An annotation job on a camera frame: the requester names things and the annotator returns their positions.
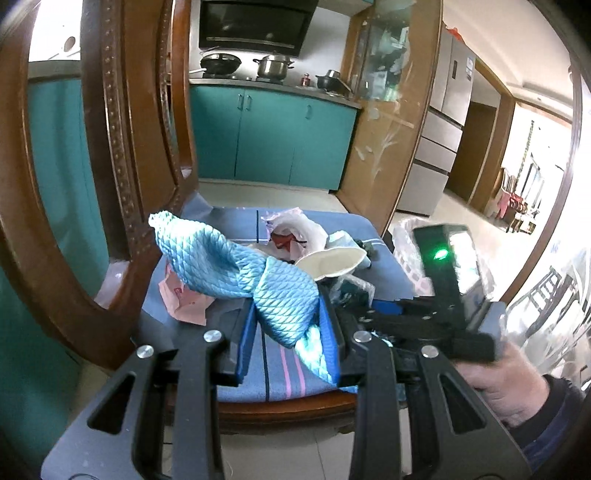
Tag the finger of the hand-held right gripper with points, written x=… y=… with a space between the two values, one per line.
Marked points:
x=397 y=308

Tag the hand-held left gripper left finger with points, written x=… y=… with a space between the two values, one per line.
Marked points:
x=247 y=344

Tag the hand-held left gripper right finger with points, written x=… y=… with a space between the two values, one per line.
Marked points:
x=332 y=344

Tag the blue quilted cloth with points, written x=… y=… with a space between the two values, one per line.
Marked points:
x=258 y=286

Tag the pink paper wrapper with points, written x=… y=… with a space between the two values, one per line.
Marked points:
x=184 y=300

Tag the person's right forearm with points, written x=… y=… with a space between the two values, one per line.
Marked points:
x=554 y=415

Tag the person's right hand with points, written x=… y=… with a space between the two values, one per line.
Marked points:
x=508 y=387

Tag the blue striped towel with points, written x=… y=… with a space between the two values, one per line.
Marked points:
x=277 y=369

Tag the clear plastic wrapper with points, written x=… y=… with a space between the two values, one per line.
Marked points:
x=355 y=288

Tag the light blue crumpled tissue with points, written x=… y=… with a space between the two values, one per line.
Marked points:
x=341 y=240

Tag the wooden chair with pink cloth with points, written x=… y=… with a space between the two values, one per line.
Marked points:
x=505 y=203

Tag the white plastic bag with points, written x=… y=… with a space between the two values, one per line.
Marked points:
x=304 y=230

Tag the wood-rimmed dining table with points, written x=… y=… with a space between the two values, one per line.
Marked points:
x=568 y=295

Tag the brown wooden door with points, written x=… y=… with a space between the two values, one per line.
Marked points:
x=475 y=152

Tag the silver refrigerator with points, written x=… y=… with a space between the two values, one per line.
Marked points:
x=438 y=138

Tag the wood-framed glass partition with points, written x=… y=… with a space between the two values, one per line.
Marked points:
x=383 y=138

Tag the teal base cabinet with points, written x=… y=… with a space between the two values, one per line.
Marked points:
x=268 y=138
x=64 y=184

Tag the black frying pan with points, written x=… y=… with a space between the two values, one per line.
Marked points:
x=330 y=82

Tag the carved wooden chair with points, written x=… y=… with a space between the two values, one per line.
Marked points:
x=134 y=138

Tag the small red canister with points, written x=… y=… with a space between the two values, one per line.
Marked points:
x=305 y=81

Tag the steel cooking pot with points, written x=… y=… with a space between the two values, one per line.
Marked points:
x=274 y=68

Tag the black wok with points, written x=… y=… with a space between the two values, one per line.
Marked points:
x=221 y=64

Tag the black range hood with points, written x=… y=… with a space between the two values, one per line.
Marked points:
x=258 y=23

